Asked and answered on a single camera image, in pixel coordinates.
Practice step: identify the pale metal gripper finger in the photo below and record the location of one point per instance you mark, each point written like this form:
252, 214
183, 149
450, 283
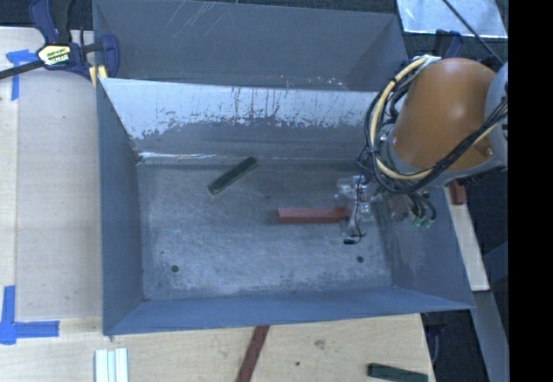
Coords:
349, 190
357, 221

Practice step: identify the grey metal bin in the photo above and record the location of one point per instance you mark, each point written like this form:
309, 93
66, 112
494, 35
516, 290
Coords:
259, 250

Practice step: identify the dark green flat block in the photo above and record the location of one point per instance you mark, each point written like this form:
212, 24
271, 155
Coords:
395, 373
232, 175

